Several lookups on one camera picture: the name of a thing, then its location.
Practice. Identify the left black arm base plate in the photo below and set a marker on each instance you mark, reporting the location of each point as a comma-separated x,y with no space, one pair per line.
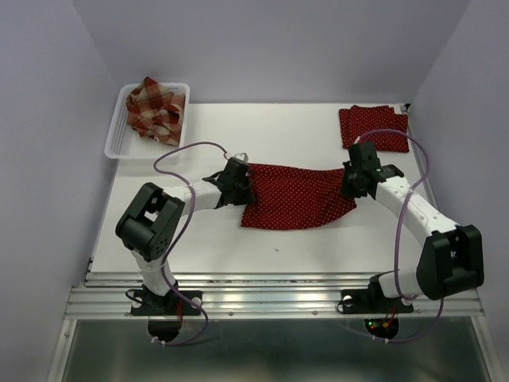
145,303

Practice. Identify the red polka dot skirt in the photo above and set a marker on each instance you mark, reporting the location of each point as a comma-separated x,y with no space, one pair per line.
356,121
290,198

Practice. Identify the white plastic basket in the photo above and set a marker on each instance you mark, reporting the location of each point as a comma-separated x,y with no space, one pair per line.
124,143

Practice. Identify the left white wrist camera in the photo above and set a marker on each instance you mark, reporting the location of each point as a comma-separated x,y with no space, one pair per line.
241,156

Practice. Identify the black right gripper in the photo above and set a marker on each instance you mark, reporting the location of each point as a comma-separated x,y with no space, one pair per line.
344,187

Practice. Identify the plaid red beige skirt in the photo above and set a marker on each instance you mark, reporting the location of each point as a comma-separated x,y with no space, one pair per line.
156,112

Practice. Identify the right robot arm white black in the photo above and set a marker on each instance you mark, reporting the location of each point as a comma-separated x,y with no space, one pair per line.
451,260

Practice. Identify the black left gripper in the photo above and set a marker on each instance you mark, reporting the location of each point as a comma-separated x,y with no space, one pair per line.
247,198

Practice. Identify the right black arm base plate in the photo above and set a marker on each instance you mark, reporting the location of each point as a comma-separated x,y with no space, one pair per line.
362,301

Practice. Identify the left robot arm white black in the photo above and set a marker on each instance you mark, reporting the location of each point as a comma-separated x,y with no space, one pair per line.
148,227

